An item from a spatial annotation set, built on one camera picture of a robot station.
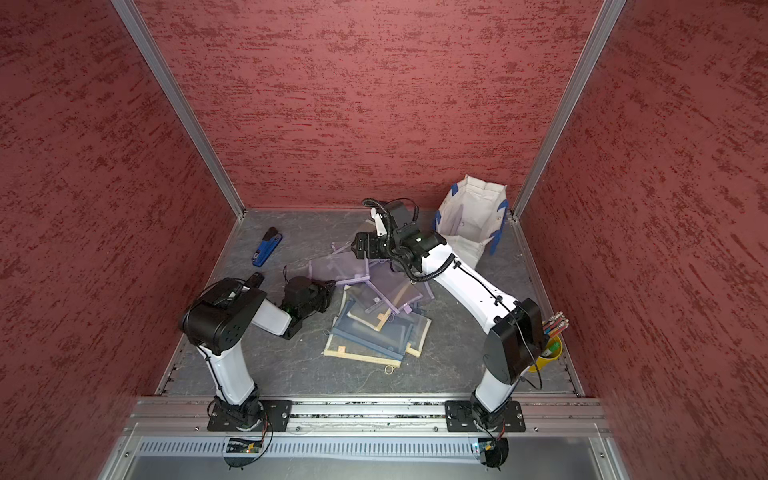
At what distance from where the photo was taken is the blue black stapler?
1.05 m

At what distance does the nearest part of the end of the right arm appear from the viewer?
577 millimetres

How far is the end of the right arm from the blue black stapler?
1.66 ft
